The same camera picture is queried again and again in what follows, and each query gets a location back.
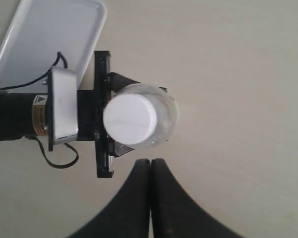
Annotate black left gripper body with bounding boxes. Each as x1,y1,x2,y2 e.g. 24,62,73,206
5,51,114,178

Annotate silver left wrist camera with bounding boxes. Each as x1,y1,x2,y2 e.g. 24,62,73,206
46,67,78,151

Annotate white bottle cap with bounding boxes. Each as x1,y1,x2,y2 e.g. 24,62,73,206
103,94,157,147

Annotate clear plastic drink bottle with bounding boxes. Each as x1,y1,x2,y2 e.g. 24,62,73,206
113,92,179,149

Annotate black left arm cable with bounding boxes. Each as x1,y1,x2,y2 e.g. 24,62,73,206
0,51,79,169

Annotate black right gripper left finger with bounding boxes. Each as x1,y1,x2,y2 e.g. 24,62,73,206
70,159,150,238

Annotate white rectangular plastic tray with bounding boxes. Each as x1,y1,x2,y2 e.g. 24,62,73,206
0,0,107,88

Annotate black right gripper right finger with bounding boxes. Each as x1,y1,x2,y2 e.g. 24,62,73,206
150,159,241,238

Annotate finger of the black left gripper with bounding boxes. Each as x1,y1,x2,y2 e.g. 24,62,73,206
106,71,167,95
108,138,134,158

